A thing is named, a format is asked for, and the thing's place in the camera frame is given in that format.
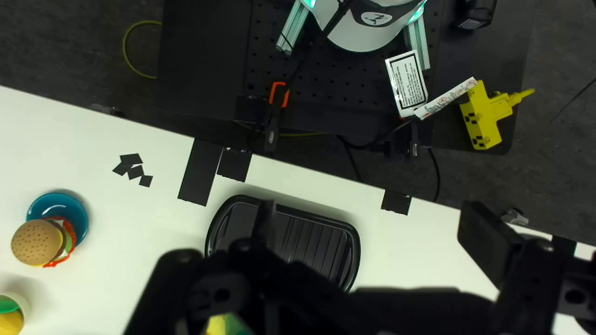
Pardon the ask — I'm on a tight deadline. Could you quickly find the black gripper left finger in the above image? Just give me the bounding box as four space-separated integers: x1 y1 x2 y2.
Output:
124 200 280 335

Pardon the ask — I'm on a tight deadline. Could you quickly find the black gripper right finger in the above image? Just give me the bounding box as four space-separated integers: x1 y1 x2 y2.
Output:
459 200 596 335

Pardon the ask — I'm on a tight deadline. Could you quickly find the green toy fruit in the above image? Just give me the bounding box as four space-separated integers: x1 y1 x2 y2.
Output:
206 310 256 335

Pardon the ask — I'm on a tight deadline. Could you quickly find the large black tape strip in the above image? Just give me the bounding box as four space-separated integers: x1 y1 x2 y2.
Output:
178 137 224 208

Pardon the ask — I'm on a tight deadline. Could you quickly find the black ribbed baking tray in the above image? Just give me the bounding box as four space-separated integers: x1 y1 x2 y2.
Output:
204 193 364 294

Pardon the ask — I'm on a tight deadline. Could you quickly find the cluster of black tape bits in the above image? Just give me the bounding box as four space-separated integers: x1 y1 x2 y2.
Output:
112 150 155 187

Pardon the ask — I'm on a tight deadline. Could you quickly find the small blue toy plate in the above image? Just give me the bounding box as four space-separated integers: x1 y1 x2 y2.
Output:
25 189 92 256

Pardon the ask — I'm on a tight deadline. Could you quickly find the toy hamburger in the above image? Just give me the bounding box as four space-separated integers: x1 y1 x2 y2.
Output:
10 217 68 269

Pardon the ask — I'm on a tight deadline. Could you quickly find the yellow hand tool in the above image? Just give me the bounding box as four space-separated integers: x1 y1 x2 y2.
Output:
459 79 537 152

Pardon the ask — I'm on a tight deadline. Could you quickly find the yellow green toy lemon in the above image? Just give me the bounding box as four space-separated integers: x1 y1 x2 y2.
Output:
0 294 27 335

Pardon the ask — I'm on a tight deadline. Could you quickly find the white strip label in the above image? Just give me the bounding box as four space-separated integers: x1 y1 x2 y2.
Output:
414 74 481 120

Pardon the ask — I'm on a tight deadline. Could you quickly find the white printed label sheet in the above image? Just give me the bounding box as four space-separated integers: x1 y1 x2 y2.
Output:
384 50 433 119

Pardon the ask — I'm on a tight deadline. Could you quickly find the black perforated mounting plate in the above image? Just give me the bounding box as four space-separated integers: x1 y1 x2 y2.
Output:
159 0 530 156

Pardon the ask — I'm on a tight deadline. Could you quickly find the teal metal bar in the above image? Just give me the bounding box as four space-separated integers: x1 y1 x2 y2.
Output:
405 1 435 70
275 0 315 53

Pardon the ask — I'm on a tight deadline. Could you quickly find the orange clamp handle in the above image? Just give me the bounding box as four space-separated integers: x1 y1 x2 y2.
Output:
267 79 293 109

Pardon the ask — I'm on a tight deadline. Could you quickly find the yellow green cable loop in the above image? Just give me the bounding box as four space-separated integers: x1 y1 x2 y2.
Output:
122 18 165 81

